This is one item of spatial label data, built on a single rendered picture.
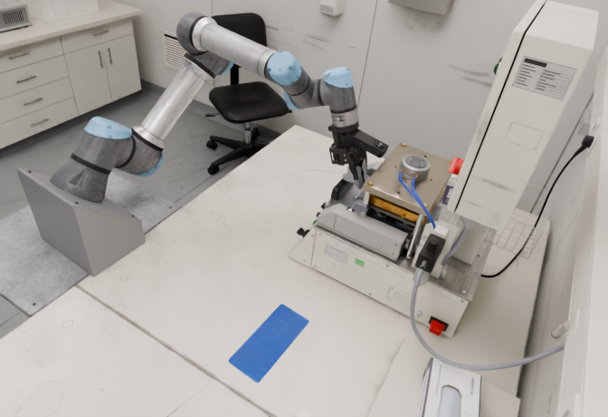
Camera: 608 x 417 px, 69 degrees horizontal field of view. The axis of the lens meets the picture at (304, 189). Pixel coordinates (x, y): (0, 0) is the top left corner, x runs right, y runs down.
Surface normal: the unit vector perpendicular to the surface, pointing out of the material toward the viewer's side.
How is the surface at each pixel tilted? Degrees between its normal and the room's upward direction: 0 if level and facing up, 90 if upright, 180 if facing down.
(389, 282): 90
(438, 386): 5
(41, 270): 0
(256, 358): 0
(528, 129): 90
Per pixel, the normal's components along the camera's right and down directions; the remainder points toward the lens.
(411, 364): 0.09, -0.80
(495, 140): -0.51, 0.48
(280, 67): -0.36, -0.22
